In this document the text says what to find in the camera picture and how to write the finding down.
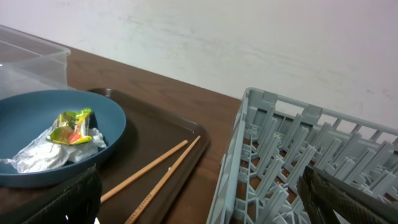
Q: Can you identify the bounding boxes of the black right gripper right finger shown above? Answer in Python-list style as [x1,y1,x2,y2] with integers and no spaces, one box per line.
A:
[297,166,397,224]

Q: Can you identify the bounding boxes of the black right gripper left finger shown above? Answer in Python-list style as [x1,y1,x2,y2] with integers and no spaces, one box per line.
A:
[1,166,102,224]

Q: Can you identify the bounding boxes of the white tissue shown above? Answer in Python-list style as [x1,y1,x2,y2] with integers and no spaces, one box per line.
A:
[1,128,106,173]

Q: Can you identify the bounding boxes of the yellow snack wrapper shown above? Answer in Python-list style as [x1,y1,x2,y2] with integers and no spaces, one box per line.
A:
[47,108,92,146]

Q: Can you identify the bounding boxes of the dark blue plate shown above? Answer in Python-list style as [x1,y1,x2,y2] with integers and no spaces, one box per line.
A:
[1,90,127,188]

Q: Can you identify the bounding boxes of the grey dishwasher rack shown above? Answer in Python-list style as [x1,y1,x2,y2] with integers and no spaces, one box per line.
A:
[207,88,397,223]

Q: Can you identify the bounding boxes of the wooden chopstick left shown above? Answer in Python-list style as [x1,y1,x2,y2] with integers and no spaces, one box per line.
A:
[101,140,188,203]

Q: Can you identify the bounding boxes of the wooden chopstick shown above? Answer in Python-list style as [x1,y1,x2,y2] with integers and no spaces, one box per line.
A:
[101,140,188,203]
[124,136,201,224]

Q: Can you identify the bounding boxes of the wooden chopstick right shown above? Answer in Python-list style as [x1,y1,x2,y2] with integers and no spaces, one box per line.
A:
[124,136,201,224]

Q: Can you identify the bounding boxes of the clear plastic bin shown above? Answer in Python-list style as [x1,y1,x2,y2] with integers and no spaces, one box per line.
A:
[1,26,70,99]

